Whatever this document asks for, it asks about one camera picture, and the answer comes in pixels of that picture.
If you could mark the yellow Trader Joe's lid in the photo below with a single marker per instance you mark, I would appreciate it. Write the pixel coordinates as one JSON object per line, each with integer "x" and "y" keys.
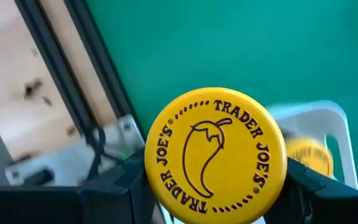
{"x": 216, "y": 155}

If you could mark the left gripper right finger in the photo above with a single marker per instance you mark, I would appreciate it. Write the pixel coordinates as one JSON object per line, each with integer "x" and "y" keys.
{"x": 306, "y": 202}

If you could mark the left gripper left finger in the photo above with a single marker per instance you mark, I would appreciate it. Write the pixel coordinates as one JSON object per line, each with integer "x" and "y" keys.
{"x": 120, "y": 199}

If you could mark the yellow lid in tray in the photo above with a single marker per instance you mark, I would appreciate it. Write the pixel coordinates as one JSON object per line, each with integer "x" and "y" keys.
{"x": 309, "y": 154}

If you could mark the white plastic bin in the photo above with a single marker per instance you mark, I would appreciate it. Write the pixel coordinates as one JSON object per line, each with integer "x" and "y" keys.
{"x": 322, "y": 113}

